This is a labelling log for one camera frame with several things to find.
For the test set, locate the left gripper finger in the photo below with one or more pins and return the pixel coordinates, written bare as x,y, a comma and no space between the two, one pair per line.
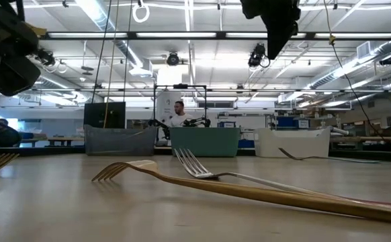
10,77

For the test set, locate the white plastic bin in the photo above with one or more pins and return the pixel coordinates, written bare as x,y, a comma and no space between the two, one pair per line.
303,139

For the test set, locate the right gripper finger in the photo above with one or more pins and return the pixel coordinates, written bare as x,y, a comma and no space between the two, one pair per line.
281,33

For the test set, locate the black aluminium table frame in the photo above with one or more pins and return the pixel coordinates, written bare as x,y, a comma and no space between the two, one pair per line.
47,151

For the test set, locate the black background robot arm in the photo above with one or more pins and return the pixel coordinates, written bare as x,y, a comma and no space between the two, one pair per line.
199,121
160,125

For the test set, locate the wooden top workbench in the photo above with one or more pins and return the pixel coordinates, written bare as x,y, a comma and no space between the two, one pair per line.
54,138
370,138

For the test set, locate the grey translucent plastic bin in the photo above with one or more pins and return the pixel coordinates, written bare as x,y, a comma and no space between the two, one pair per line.
121,141

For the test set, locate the white banner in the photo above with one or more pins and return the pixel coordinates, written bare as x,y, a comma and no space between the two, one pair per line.
165,107

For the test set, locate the teal plastic bin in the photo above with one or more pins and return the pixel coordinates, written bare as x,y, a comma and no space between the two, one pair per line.
205,142

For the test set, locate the black cabinet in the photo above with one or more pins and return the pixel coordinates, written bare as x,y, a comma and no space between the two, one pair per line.
96,116

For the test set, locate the black overhead camera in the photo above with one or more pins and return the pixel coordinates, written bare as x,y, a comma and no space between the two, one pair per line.
173,59

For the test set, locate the blue storage bin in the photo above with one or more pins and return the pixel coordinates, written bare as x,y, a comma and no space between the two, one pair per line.
286,122

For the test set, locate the black overhead rig beam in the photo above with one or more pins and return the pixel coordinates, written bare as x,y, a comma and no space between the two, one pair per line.
131,35

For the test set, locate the yellow tape tag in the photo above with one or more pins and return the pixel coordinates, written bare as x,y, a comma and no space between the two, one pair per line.
40,31

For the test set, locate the person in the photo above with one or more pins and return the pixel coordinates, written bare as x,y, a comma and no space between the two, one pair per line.
5,138
181,119

